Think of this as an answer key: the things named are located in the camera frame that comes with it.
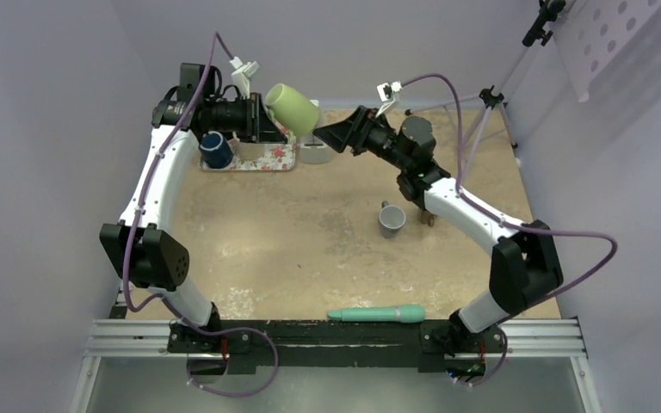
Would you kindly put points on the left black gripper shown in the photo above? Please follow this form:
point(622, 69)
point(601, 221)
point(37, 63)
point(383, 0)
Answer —
point(258, 126)

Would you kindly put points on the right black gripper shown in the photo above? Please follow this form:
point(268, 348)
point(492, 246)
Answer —
point(353, 132)

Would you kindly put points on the green mug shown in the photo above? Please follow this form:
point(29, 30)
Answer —
point(293, 110)

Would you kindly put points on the grey mug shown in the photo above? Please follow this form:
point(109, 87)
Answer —
point(391, 219)

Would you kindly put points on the brown mug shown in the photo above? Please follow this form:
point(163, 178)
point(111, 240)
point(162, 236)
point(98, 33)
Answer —
point(426, 218)

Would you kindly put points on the teal cylindrical tool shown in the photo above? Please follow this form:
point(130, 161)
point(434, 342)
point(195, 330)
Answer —
point(405, 314)

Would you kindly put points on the perforated music stand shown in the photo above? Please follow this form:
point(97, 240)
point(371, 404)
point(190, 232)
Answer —
point(582, 82)

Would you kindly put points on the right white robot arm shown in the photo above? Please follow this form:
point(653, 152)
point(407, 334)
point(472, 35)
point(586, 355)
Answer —
point(524, 261)

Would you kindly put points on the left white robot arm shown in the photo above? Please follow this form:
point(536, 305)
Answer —
point(151, 264)

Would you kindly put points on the dark blue mug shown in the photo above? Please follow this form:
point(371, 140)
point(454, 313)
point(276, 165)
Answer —
point(215, 150)

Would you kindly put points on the white metronome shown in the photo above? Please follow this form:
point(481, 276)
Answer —
point(314, 149)

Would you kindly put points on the floral tray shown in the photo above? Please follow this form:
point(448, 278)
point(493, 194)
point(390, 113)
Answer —
point(259, 157)

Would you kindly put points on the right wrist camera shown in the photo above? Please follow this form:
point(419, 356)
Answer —
point(389, 94)

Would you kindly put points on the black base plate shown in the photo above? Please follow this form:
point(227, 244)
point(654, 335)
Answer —
point(432, 346)

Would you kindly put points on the aluminium frame rail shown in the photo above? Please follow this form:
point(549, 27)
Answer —
point(127, 368)

